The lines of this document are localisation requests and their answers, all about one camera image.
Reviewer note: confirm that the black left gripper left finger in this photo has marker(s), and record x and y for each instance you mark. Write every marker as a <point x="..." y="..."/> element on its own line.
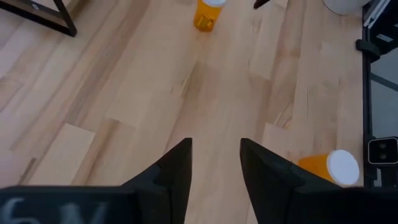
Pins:
<point x="93" y="205"/>

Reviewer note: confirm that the green plant in white pot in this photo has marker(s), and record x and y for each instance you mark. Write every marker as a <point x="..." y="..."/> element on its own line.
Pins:
<point x="345" y="6"/>

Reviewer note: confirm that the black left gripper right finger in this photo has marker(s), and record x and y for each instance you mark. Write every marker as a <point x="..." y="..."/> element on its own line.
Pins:
<point x="311" y="205"/>

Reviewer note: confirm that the amber medicine bottle white cap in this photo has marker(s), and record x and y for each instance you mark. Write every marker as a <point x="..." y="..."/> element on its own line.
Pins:
<point x="207" y="17"/>
<point x="342" y="168"/>

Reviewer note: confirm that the black-framed wooden shelf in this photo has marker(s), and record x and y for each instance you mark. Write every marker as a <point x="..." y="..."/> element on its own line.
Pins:
<point x="62" y="21"/>

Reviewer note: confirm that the silver aluminium rail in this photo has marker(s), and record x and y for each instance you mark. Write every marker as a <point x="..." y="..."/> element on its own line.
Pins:
<point x="376" y="14"/>

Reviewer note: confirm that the black table-level camera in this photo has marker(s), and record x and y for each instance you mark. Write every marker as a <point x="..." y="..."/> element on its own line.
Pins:
<point x="384" y="151"/>

